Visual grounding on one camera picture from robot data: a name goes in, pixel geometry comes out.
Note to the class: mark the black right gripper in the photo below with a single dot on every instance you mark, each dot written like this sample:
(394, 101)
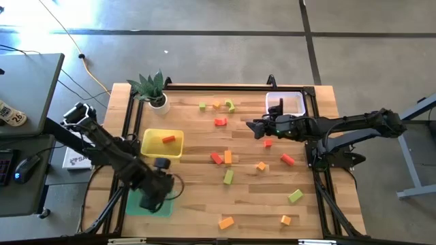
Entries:
(284, 127)

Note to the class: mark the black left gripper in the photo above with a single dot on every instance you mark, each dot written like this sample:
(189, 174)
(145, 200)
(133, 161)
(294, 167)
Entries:
(155, 188)

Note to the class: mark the red wooden cube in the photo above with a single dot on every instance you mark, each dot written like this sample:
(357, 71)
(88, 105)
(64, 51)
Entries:
(267, 143)

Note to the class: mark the green wooden arch block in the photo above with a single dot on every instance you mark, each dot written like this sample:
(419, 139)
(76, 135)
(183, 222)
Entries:
(232, 108)

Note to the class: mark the orange wooden cube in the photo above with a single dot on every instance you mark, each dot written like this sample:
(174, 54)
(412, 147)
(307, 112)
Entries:
(261, 166)
(285, 220)
(216, 105)

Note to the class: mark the orange rectangular wooden block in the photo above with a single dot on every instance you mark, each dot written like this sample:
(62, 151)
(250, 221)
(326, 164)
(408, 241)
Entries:
(226, 223)
(228, 157)

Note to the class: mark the red rectangular wooden block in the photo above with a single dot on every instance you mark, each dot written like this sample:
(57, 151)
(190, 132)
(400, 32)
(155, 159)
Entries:
(168, 139)
(216, 158)
(287, 159)

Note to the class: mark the red wooden arch block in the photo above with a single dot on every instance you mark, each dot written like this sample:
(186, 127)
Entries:
(216, 122)

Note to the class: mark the green rectangular wooden block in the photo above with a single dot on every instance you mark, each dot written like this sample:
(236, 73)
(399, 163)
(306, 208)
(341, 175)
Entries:
(228, 177)
(295, 196)

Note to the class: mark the green wooden cube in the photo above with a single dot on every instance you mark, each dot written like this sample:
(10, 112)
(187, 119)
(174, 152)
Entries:
(202, 106)

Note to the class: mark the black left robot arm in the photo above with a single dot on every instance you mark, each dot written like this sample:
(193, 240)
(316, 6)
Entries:
(116, 156)

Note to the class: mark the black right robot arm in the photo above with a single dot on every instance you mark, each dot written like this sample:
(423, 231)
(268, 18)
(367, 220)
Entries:
(357, 122)

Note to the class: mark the yellow translucent plastic bin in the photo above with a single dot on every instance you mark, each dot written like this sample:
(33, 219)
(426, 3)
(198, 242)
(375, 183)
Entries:
(153, 146)

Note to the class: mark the clear plastic bin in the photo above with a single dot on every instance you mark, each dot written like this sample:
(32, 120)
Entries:
(293, 103)

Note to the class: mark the white plant pot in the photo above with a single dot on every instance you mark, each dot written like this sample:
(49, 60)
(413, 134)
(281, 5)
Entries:
(163, 109)

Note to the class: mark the white printed box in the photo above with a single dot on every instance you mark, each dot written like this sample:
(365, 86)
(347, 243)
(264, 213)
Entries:
(76, 160)

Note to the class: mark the green snake plant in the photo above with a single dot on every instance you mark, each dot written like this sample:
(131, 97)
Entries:
(153, 86)

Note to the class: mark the black computer mouse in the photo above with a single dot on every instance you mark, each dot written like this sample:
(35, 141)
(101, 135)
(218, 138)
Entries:
(25, 168)

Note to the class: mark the dark grey desk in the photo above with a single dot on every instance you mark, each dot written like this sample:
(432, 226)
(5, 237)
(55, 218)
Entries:
(20, 200)

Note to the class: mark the black keyboard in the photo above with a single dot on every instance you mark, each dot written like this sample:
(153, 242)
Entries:
(5, 168)

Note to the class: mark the grey metal desk leg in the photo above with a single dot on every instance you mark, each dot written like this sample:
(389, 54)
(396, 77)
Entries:
(408, 160)

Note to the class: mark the white printed drink can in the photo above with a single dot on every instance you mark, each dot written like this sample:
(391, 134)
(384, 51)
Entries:
(13, 117)

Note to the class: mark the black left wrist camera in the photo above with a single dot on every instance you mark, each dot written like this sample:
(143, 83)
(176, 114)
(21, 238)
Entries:
(163, 163)

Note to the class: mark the black aluminium table frame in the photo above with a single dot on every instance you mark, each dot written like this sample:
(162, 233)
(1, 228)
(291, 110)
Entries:
(221, 87)

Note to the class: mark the silver aluminium bracket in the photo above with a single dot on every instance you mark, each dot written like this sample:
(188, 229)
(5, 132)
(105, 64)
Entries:
(127, 241)
(316, 242)

